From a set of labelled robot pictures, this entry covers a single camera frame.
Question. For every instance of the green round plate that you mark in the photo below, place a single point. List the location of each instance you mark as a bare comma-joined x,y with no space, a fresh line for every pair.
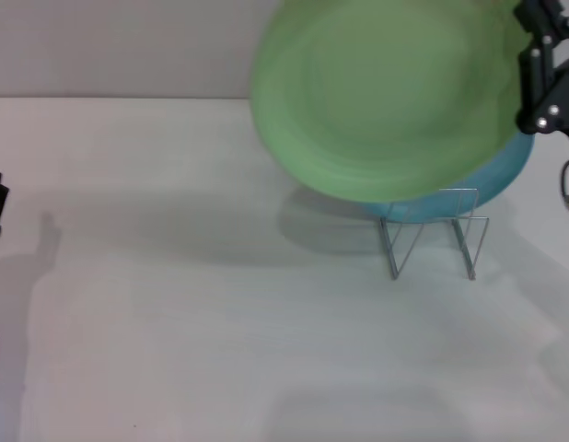
390,101

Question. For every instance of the light blue round plate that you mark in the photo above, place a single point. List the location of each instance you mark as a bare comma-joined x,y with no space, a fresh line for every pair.
510,175

